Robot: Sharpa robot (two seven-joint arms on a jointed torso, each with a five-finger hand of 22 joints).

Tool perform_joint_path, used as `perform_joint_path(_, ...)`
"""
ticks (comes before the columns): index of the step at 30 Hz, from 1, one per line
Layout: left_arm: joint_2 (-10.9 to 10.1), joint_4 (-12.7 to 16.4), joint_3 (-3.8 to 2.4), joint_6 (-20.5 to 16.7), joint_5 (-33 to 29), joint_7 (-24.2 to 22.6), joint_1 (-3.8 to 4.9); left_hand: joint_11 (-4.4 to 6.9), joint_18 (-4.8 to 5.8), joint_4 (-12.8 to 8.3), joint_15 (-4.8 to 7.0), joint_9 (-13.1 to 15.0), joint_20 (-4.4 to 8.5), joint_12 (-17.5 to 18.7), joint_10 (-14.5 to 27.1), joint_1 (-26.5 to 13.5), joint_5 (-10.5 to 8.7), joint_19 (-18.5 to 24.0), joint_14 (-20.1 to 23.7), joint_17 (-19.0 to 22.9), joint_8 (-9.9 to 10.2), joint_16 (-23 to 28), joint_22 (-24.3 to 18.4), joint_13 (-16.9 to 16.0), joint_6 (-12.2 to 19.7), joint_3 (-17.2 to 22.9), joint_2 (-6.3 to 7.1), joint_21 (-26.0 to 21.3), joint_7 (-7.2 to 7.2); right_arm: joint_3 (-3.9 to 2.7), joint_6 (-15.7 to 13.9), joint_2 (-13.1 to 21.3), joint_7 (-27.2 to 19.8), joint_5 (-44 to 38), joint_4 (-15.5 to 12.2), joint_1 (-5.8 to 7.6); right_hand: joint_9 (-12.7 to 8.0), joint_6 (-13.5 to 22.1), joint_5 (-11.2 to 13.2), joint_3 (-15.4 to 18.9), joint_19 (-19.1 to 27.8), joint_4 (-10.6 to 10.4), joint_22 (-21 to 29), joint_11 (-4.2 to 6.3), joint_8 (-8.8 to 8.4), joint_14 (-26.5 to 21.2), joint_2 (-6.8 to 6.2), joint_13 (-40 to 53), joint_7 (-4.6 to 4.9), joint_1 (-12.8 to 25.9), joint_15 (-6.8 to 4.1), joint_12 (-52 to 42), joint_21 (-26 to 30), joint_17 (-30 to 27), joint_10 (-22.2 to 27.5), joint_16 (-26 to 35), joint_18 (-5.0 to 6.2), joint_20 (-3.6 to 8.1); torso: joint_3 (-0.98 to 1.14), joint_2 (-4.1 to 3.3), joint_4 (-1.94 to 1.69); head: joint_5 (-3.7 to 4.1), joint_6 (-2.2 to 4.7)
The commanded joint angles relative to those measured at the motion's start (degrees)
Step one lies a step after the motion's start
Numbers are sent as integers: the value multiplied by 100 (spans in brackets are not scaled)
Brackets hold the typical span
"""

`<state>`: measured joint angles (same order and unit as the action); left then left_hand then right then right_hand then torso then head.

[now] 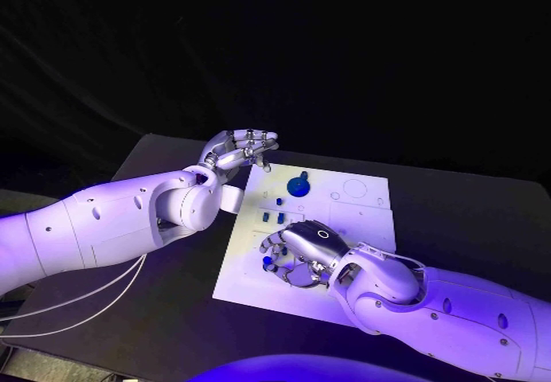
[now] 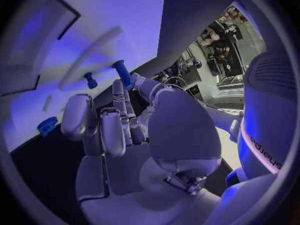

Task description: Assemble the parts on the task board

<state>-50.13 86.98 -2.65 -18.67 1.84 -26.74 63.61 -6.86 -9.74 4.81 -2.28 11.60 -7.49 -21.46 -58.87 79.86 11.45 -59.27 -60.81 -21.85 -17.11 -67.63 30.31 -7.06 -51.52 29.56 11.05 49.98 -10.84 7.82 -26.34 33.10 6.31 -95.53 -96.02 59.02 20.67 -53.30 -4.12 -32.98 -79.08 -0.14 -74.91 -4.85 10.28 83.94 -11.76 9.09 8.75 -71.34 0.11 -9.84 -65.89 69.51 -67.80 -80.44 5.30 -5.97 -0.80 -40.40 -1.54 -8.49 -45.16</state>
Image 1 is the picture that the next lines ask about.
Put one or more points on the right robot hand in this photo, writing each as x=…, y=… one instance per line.
x=313, y=238

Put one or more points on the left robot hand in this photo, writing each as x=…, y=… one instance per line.
x=234, y=149

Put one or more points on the blue cylinder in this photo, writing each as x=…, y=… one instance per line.
x=267, y=261

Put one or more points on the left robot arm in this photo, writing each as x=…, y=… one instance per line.
x=107, y=215

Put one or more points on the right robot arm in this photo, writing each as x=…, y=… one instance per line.
x=452, y=316

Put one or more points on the white task board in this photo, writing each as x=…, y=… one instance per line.
x=343, y=206

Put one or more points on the blue gear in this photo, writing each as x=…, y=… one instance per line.
x=297, y=186

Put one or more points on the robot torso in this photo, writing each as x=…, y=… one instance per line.
x=293, y=370

